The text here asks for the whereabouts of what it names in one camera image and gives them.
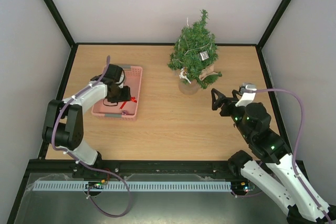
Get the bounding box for pink plastic basket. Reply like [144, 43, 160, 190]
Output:
[91, 65, 143, 121]

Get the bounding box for beige felt ornament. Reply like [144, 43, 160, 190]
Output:
[198, 64, 219, 81]

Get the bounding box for silver reindeer ornament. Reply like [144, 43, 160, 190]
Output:
[179, 68, 192, 84]

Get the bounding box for silver gift box ornament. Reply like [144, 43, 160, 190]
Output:
[198, 51, 209, 61]

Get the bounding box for small green christmas tree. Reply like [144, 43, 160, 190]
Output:
[167, 9, 222, 95]

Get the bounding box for clear led string lights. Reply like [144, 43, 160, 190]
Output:
[170, 12, 217, 65]

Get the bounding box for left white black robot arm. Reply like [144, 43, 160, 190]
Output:
[42, 63, 131, 172]

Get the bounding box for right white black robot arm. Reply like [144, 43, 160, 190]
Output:
[211, 83, 335, 223]

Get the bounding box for red ribbon bow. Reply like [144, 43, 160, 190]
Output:
[120, 97, 138, 110]

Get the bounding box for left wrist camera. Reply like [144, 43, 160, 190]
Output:
[117, 69, 126, 87]

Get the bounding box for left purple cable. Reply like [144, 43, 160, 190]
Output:
[51, 55, 111, 180]

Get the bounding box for black frame rail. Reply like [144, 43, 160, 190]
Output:
[24, 159, 243, 182]

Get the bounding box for purple cable loop front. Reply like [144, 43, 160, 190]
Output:
[85, 173, 132, 218]

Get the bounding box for light blue cable duct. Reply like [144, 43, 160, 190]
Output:
[32, 181, 232, 192]

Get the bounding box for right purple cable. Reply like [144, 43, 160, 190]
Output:
[253, 88, 333, 224]

